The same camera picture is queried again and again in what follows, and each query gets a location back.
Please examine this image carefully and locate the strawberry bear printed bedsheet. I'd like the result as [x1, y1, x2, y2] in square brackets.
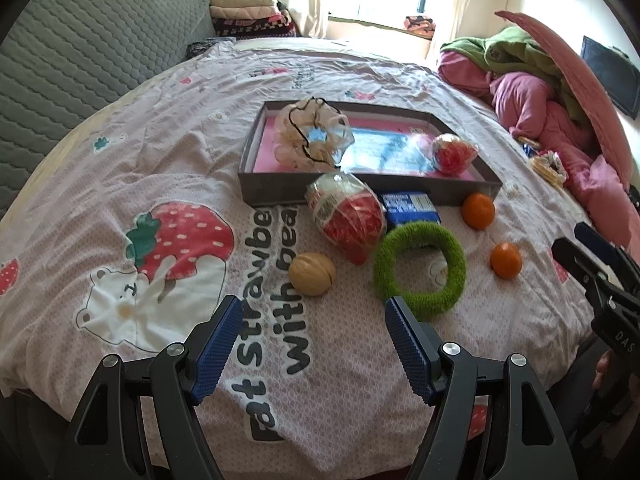
[0, 37, 601, 461]

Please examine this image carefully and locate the dark patterned folded blanket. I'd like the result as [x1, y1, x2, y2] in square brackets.
[212, 12, 301, 38]

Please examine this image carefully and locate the clear snack packet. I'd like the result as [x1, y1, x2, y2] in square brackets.
[530, 150, 568, 186]

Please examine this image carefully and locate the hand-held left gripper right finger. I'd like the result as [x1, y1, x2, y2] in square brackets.
[384, 295, 576, 480]

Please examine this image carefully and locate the cream frilly scrunchie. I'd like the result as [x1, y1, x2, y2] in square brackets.
[274, 99, 351, 168]

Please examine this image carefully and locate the patterned pouch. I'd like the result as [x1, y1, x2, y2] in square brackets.
[404, 15, 436, 37]

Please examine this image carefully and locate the grey quilted headboard cover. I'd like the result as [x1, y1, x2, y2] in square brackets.
[0, 0, 216, 221]

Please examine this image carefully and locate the green blanket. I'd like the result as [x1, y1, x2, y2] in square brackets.
[440, 25, 596, 126]

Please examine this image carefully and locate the person's right hand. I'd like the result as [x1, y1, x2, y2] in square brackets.
[592, 350, 615, 391]

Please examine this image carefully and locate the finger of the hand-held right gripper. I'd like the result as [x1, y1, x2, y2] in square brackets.
[551, 236, 617, 307]
[574, 221, 640, 292]

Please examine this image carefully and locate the pink cushion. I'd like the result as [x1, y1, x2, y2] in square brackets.
[495, 10, 638, 191]

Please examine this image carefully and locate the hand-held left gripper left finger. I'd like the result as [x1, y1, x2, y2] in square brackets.
[55, 294, 245, 480]

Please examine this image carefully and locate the pink quilt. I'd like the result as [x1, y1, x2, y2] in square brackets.
[437, 50, 640, 251]

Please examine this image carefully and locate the cream folded blanket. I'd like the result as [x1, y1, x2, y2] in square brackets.
[209, 0, 277, 11]

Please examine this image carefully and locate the large egg toy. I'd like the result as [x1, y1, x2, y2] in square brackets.
[306, 172, 388, 266]

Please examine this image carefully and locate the black television screen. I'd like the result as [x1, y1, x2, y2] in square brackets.
[580, 35, 640, 120]

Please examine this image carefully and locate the dark patterned cloth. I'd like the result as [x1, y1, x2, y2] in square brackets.
[187, 37, 236, 58]

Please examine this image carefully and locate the blue cookie packet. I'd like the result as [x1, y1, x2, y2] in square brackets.
[378, 191, 442, 226]

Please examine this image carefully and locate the orange tangerine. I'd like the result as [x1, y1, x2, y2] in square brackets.
[490, 242, 523, 279]
[461, 193, 496, 231]

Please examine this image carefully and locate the small wrapped egg toy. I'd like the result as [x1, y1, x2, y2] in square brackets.
[432, 133, 478, 176]

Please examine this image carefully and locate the grey box tray pink inside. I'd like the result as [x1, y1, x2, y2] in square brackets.
[237, 101, 502, 207]

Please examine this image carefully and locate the green fuzzy scrunchie ring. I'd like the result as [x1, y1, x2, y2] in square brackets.
[374, 221, 467, 322]

